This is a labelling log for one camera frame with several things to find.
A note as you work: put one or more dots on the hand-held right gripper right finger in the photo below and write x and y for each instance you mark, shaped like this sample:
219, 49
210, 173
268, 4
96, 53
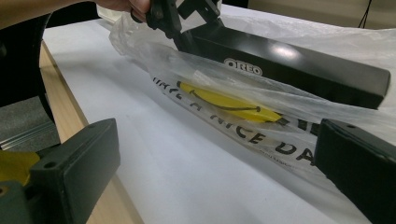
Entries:
358, 168

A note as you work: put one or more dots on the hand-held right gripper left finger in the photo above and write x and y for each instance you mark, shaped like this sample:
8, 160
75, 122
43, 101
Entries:
77, 174

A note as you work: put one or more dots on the clear printed plastic bag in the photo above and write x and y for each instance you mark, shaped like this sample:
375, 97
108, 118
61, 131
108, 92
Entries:
218, 74

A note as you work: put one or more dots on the black box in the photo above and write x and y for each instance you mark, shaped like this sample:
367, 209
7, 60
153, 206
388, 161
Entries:
305, 71

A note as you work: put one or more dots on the metal rail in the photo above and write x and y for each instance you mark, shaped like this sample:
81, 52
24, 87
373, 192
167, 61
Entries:
28, 135

